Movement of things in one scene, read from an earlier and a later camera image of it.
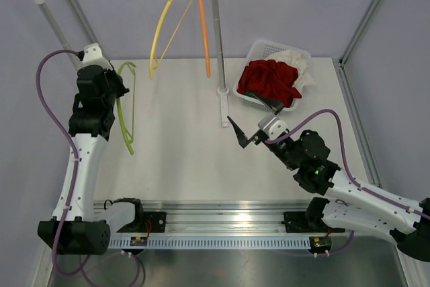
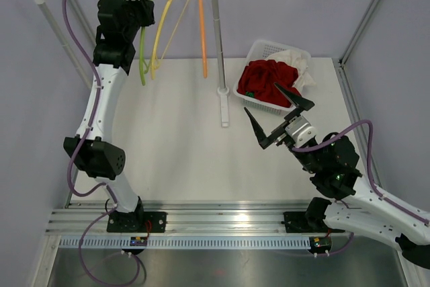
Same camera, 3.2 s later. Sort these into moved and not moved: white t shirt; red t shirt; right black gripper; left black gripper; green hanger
Moved: right black gripper; green hanger; left black gripper
Not moved: white t shirt; red t shirt
